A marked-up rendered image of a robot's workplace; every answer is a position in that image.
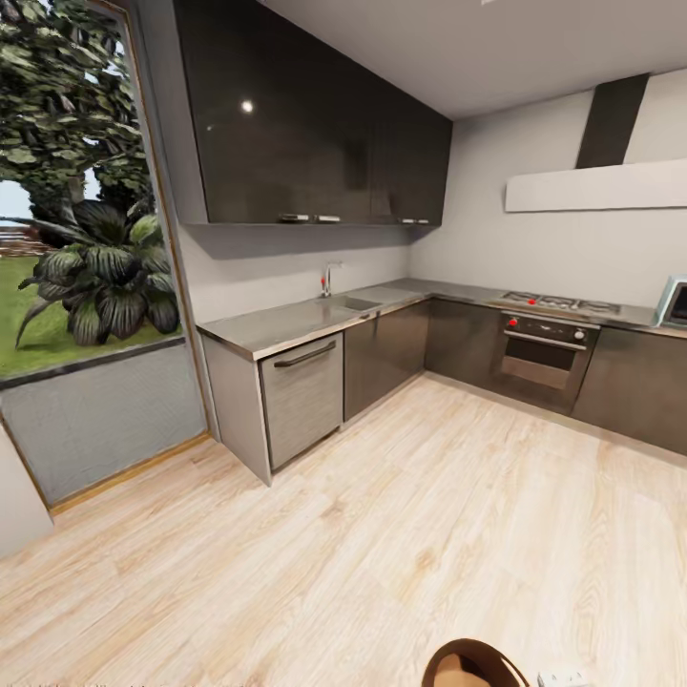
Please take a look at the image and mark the trash can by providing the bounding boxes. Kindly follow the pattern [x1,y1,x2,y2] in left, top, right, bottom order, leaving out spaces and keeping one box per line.
[420,637,531,687]

